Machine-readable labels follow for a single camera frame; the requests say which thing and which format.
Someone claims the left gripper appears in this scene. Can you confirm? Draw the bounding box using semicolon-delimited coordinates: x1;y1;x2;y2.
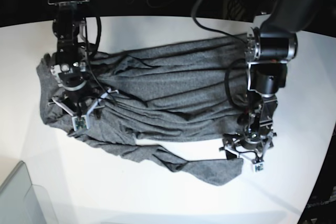
219;131;277;165

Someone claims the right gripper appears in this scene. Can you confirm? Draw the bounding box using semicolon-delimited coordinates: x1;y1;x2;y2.
47;86;120;119

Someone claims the grey t-shirt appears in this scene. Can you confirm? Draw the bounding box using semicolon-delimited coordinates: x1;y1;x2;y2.
36;37;246;186

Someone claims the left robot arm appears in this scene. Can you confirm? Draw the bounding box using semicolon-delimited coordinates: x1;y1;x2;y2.
222;0;321;171

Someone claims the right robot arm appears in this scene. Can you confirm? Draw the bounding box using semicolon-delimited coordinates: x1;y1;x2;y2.
48;0;111;120

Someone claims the translucent grey tray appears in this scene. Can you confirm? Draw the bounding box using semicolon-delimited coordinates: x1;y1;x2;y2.
1;161;59;223

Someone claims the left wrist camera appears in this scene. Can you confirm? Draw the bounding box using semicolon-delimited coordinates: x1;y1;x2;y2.
253;161;264;173

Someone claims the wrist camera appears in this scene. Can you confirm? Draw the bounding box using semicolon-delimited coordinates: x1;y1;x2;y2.
71;114;90;131
253;161;264;173

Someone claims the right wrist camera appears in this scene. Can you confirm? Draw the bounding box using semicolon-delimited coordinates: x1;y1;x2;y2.
71;114;90;131

